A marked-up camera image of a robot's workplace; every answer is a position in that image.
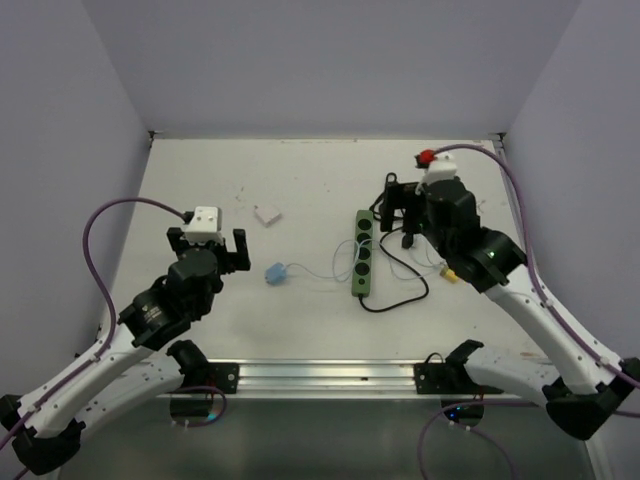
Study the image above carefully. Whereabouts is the light blue charger plug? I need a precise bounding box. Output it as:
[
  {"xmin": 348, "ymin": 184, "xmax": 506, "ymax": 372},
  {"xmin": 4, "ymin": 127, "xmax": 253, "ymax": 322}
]
[{"xmin": 264, "ymin": 262, "xmax": 288, "ymax": 286}]

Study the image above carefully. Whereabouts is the light blue usb cable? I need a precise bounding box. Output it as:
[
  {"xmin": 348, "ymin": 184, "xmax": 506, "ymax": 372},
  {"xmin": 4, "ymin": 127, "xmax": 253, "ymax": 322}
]
[{"xmin": 287, "ymin": 239, "xmax": 381, "ymax": 294}]

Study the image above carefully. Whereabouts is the white charger plug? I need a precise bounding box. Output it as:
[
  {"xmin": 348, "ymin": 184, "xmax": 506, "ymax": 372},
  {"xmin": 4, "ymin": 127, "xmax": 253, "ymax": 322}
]
[{"xmin": 254, "ymin": 205, "xmax": 282, "ymax": 228}]

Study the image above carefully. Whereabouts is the teal usb cable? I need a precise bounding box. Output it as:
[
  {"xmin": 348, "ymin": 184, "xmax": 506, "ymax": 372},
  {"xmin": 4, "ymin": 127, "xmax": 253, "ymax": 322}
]
[{"xmin": 389, "ymin": 239, "xmax": 446, "ymax": 281}]

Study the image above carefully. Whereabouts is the yellow usb charger plug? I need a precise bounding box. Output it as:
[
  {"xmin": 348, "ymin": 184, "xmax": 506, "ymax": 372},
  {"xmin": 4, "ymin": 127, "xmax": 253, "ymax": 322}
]
[{"xmin": 439, "ymin": 267, "xmax": 459, "ymax": 284}]

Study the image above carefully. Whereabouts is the green power strip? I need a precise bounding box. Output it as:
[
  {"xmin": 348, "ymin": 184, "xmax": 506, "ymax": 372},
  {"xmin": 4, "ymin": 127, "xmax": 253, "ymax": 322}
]
[{"xmin": 351, "ymin": 210, "xmax": 374, "ymax": 298}]

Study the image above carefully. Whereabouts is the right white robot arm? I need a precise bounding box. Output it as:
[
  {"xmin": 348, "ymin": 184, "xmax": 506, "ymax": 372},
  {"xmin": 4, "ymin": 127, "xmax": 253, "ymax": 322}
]
[{"xmin": 380, "ymin": 173, "xmax": 639, "ymax": 440}]

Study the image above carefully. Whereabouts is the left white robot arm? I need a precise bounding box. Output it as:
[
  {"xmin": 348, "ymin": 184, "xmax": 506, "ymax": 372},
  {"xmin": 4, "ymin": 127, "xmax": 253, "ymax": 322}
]
[{"xmin": 1, "ymin": 227, "xmax": 251, "ymax": 475}]

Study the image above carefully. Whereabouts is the black power cord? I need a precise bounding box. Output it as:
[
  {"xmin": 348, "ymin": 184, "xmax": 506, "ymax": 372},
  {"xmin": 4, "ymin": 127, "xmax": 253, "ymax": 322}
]
[{"xmin": 357, "ymin": 192, "xmax": 432, "ymax": 314}]

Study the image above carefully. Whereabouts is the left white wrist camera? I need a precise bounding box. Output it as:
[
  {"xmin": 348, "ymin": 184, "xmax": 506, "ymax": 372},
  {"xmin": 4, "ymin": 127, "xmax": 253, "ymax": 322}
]
[{"xmin": 182, "ymin": 206, "xmax": 224, "ymax": 244}]

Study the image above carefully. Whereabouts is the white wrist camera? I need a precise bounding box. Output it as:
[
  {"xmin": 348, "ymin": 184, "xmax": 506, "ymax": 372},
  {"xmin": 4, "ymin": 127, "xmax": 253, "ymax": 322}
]
[
  {"xmin": 415, "ymin": 150, "xmax": 458, "ymax": 186},
  {"xmin": 182, "ymin": 206, "xmax": 224, "ymax": 244}
]

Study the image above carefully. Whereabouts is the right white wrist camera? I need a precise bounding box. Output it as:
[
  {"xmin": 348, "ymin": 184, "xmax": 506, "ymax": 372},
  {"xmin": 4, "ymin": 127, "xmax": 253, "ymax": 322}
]
[{"xmin": 415, "ymin": 150, "xmax": 458, "ymax": 186}]

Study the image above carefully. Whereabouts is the aluminium rail frame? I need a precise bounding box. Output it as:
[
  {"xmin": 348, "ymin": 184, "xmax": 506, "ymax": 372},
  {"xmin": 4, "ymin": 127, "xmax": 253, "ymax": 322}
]
[{"xmin": 112, "ymin": 139, "xmax": 543, "ymax": 396}]

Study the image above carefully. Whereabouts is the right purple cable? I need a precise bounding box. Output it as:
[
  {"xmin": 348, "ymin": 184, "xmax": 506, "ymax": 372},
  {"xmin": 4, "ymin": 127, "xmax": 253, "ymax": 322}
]
[{"xmin": 417, "ymin": 143, "xmax": 640, "ymax": 480}]

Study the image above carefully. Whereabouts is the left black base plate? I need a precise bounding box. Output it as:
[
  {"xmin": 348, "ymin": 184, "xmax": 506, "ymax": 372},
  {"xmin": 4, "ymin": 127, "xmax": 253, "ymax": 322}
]
[{"xmin": 205, "ymin": 361, "xmax": 240, "ymax": 394}]

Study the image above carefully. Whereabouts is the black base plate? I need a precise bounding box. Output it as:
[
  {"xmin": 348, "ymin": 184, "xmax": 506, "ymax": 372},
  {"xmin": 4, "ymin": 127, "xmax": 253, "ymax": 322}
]
[
  {"xmin": 413, "ymin": 352, "xmax": 449, "ymax": 395},
  {"xmin": 205, "ymin": 361, "xmax": 240, "ymax": 394}
]

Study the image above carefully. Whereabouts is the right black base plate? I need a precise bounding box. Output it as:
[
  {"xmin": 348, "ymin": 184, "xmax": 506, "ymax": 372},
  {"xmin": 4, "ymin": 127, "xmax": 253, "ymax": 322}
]
[{"xmin": 413, "ymin": 352, "xmax": 449, "ymax": 395}]

